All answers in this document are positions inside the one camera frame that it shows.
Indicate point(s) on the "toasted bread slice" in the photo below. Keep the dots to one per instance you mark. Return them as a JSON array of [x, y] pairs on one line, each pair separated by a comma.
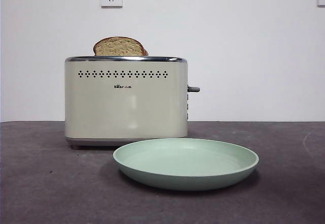
[[146, 52], [116, 47]]

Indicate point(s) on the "pale green round plate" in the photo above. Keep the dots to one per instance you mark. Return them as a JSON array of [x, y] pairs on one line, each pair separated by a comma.
[[185, 175]]

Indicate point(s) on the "grey toaster lever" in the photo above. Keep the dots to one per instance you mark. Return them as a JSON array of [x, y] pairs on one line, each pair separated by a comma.
[[194, 89]]

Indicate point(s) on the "cream two-slot toaster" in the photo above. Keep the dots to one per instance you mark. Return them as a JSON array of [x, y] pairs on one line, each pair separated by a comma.
[[127, 107]]

